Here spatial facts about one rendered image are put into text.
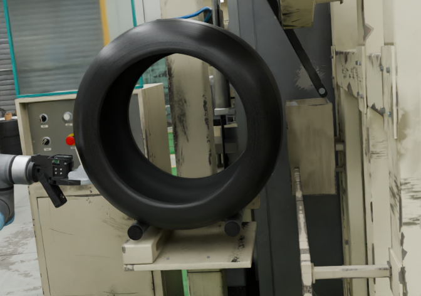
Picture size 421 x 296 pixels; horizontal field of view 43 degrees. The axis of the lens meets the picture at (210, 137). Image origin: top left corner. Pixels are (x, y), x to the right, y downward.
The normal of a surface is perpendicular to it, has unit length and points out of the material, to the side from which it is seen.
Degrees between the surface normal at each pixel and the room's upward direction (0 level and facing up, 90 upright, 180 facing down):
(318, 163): 90
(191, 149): 90
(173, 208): 101
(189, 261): 0
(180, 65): 90
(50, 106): 90
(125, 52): 80
